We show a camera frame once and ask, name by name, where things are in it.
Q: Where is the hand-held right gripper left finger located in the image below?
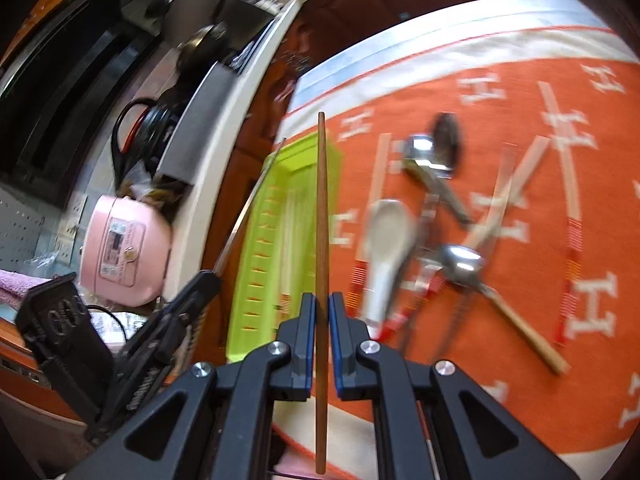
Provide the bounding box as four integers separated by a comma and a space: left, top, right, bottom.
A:
62, 292, 319, 480

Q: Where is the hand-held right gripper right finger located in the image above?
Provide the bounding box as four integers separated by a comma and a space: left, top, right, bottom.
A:
327, 292, 581, 480

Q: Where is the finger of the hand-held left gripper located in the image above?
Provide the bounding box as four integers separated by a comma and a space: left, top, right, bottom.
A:
150, 270, 223, 356

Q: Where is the green plastic utensil tray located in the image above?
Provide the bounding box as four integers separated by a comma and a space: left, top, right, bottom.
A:
225, 135, 346, 366

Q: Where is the metal chopstick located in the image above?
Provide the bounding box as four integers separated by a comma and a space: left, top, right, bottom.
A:
214, 136, 288, 277

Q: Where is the white ceramic spoon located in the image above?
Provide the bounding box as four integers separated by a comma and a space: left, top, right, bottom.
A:
362, 200, 418, 329

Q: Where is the brown wooden chopstick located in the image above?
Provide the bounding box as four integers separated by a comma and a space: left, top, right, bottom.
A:
314, 111, 329, 475

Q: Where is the metal spoon twisted handle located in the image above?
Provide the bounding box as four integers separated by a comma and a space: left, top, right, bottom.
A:
435, 244, 488, 356

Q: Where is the large spoon embossed handle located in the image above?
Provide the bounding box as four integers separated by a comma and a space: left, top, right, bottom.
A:
402, 134, 451, 226

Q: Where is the large plain metal spoon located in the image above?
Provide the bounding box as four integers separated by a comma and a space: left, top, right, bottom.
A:
431, 112, 476, 226

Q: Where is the bamboo chopstick red band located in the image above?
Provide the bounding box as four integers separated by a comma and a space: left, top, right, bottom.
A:
537, 81, 585, 345

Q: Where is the pink towel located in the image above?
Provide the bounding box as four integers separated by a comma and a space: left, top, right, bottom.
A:
0, 269, 36, 307

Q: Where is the pink rice cooker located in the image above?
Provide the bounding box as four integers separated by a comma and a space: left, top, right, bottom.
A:
79, 195, 174, 307

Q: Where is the clear plastic food bag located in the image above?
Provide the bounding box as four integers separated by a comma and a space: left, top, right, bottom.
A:
117, 167, 191, 211

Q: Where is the stainless steel splash guard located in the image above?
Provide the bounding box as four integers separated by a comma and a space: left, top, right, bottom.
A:
154, 61, 242, 187

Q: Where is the black wok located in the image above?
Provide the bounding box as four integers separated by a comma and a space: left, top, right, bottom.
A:
175, 22, 231, 68

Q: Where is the black range hood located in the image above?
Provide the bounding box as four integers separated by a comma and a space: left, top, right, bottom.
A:
0, 0, 166, 206

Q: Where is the orange patterned blanket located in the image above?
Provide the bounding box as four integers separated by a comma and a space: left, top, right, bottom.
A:
272, 25, 640, 480

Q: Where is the light blue table cloth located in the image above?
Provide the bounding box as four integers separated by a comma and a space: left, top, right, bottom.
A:
292, 0, 613, 111

